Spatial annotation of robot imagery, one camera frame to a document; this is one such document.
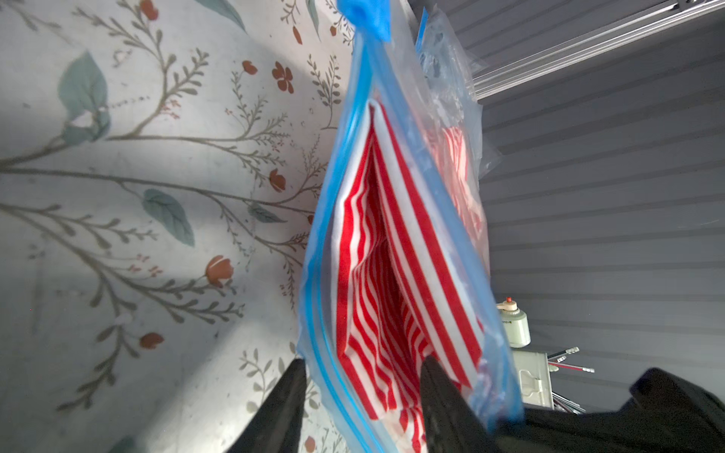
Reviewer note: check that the red white striped tank top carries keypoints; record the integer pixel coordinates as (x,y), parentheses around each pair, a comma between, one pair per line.
(395,295)

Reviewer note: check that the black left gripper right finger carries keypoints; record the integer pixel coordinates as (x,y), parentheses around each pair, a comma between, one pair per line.
(450,425)

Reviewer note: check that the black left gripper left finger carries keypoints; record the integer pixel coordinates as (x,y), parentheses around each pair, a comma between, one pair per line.
(276,427)

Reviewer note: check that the aluminium frame post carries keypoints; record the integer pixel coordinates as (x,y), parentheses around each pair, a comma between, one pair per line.
(631,29)

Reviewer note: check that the white pen cup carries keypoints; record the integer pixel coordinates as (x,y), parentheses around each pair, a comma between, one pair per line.
(534,378)

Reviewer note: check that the clear blue-zip vacuum bag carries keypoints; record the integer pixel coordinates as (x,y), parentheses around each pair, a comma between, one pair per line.
(423,82)

